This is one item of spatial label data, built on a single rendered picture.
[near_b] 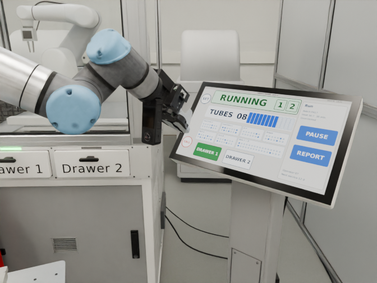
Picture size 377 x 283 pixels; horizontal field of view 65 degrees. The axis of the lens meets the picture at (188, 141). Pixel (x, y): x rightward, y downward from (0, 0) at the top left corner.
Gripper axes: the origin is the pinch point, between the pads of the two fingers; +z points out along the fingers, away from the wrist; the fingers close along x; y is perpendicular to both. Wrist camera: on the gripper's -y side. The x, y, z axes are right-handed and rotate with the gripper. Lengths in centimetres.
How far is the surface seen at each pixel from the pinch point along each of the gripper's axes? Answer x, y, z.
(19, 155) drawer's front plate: 69, -24, -1
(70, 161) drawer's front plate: 54, -19, 10
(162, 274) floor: 51, -56, 103
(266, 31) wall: 127, 248, 239
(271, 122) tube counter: -16.8, 13.9, 15.0
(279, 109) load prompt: -17.7, 18.7, 15.0
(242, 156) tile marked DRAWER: -12.1, 1.6, 15.0
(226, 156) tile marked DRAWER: -7.2, 0.4, 14.9
